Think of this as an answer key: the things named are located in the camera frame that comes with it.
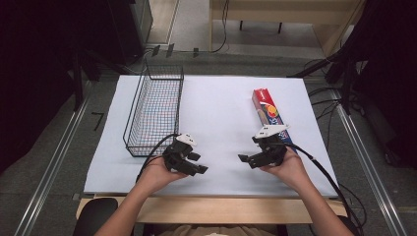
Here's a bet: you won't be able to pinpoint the long red colourful box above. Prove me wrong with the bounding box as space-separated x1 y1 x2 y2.
251 88 298 153

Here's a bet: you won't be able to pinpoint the black hanging cable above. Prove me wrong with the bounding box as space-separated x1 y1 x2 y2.
209 0 230 54

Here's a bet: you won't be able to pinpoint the person's left hand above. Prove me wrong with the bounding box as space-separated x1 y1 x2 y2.
135 156 190 195

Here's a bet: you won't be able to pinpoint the white table sheet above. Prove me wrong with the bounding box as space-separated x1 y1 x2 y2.
83 74 339 199

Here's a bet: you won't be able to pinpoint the wooden table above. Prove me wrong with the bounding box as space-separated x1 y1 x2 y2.
76 194 348 226

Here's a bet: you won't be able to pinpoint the person's right hand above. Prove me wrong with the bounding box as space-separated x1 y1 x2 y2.
259 146 313 193

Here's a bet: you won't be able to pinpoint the light wooden bench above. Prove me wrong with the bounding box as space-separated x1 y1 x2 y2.
209 0 367 57

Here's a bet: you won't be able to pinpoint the metal floor rail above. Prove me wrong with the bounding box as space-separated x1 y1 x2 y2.
13 92 93 236
329 88 408 236

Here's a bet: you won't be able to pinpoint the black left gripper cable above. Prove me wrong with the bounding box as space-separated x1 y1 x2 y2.
135 133 181 184

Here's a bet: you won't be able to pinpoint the dark cabinet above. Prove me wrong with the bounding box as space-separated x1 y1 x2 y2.
107 0 154 65

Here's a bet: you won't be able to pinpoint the black metal stand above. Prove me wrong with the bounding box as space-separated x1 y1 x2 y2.
69 48 132 112
287 48 363 116

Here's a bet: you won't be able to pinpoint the black chair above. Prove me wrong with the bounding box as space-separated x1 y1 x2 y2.
72 197 119 236

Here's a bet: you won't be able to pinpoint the black floor cables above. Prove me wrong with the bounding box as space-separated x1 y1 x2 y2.
307 86 346 149

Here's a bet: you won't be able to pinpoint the black wire basket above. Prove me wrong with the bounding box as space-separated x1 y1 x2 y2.
122 63 185 158

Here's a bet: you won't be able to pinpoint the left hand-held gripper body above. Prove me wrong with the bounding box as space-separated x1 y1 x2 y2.
161 133 200 176

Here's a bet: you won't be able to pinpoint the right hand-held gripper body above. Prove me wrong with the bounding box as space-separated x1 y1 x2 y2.
251 124 290 169

